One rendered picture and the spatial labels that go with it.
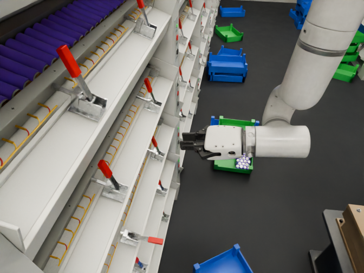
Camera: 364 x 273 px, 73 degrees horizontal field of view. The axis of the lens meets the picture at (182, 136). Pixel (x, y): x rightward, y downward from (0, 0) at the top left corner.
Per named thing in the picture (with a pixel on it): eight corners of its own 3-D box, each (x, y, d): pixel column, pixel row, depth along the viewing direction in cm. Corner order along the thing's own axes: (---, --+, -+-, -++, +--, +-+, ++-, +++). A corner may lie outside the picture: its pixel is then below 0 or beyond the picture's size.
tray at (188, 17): (196, 19, 130) (208, -8, 121) (174, 77, 87) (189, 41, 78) (161, 2, 128) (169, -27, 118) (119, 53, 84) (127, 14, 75)
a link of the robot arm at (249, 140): (254, 164, 67) (243, 164, 67) (253, 142, 73) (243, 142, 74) (255, 142, 61) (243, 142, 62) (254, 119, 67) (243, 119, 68)
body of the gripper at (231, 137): (246, 164, 66) (205, 163, 69) (246, 138, 74) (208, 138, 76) (247, 144, 62) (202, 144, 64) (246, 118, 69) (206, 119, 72)
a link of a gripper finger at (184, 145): (202, 156, 68) (179, 156, 70) (204, 148, 71) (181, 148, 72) (201, 148, 66) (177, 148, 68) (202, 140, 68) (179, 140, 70)
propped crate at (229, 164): (250, 174, 136) (253, 169, 128) (213, 169, 138) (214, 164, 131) (252, 125, 148) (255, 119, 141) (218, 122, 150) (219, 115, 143)
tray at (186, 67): (195, 54, 144) (205, 32, 134) (175, 119, 100) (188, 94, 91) (163, 39, 141) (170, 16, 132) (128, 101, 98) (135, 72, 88)
